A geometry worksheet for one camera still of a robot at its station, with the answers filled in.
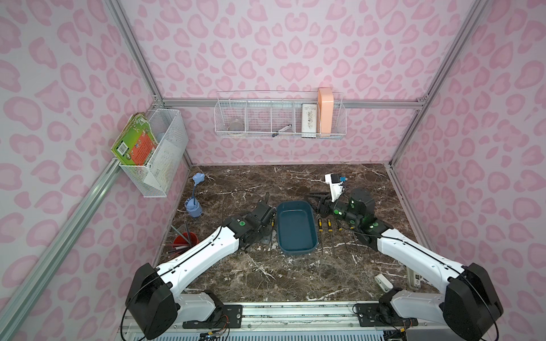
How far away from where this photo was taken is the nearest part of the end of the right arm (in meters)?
0.68

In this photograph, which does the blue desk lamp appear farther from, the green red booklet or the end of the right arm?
the end of the right arm

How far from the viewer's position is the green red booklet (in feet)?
2.18

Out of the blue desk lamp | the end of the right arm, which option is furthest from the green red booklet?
the end of the right arm

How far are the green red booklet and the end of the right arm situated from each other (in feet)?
2.01
